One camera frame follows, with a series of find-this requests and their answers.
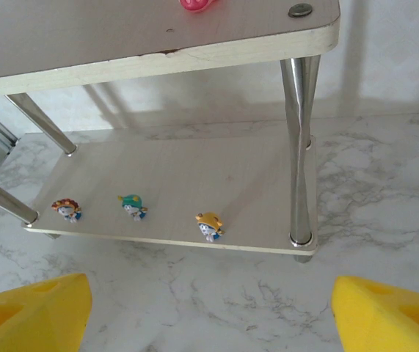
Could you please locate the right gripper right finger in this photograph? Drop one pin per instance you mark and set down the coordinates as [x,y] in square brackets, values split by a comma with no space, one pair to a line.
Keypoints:
[389,322]

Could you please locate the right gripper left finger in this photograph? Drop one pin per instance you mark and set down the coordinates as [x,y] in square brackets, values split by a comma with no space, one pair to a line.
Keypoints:
[29,322]

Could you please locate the toy figure red hat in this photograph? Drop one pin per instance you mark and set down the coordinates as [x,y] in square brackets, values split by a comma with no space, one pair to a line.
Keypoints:
[67,209]

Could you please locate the toy figure green hat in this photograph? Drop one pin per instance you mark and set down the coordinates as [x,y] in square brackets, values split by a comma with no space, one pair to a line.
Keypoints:
[134,206]

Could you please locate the toy figure yellow hat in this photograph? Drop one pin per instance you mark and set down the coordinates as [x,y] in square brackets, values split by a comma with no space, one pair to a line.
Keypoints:
[210,226]

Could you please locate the two-tier white shelf metal legs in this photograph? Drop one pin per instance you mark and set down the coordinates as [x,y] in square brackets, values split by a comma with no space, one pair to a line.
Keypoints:
[157,36]

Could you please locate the pink pig toy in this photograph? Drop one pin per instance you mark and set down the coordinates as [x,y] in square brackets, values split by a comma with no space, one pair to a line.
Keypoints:
[199,4]

